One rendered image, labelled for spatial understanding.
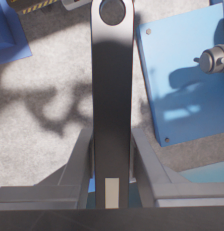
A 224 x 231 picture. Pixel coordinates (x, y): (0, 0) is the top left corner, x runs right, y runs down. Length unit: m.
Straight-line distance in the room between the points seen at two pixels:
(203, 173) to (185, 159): 1.32
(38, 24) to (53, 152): 0.92
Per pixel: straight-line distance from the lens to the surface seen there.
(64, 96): 1.25
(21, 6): 0.99
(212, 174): 0.23
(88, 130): 0.15
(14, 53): 1.33
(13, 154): 1.56
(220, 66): 0.80
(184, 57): 1.18
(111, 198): 0.17
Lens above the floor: 1.19
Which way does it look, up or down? 74 degrees down
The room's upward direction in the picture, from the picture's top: 174 degrees clockwise
